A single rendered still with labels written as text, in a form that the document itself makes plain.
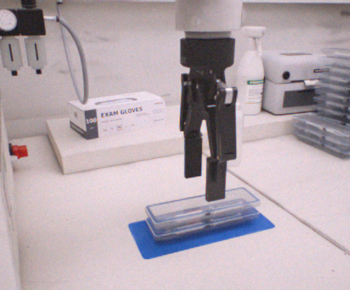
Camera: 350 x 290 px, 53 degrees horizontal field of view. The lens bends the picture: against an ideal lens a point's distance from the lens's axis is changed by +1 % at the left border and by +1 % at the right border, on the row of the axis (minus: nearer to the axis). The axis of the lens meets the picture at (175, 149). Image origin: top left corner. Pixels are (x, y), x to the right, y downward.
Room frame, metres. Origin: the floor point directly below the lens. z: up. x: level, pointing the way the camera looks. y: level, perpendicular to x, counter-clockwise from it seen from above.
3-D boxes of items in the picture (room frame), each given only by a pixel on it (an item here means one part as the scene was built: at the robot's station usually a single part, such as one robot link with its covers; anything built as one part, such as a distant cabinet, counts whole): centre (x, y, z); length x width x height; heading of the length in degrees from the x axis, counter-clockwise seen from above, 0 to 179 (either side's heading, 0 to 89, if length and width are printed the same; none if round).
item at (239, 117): (0.76, -0.13, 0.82); 0.05 x 0.05 x 0.14
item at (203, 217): (0.49, -0.05, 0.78); 0.18 x 0.06 x 0.02; 111
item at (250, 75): (1.05, -0.22, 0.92); 0.09 x 0.08 x 0.25; 32
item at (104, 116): (0.91, 0.15, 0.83); 0.23 x 0.12 x 0.07; 125
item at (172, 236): (0.49, -0.05, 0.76); 0.18 x 0.06 x 0.02; 112
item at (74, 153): (1.01, -0.07, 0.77); 0.84 x 0.30 x 0.04; 115
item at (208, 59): (0.50, -0.04, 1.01); 0.08 x 0.08 x 0.09
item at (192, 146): (0.54, -0.03, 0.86); 0.03 x 0.01 x 0.07; 111
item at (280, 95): (1.13, -0.35, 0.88); 0.25 x 0.20 x 0.17; 19
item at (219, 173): (0.44, -0.07, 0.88); 0.03 x 0.01 x 0.05; 21
